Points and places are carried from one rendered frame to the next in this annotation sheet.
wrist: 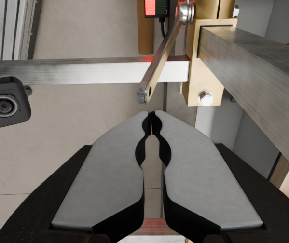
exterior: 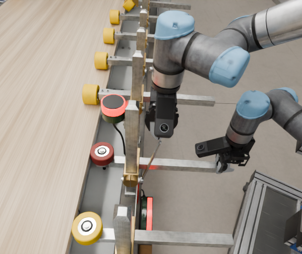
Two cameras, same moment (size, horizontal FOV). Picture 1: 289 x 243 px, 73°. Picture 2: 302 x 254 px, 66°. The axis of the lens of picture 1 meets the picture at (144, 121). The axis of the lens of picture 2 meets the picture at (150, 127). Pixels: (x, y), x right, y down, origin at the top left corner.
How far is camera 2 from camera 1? 58 cm
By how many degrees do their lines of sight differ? 11
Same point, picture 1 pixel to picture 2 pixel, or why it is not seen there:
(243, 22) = (97, 197)
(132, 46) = (157, 218)
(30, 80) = (201, 162)
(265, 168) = not seen: hidden behind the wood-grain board
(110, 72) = (169, 162)
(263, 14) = (86, 200)
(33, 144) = not seen: hidden behind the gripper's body
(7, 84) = (198, 153)
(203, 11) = (135, 177)
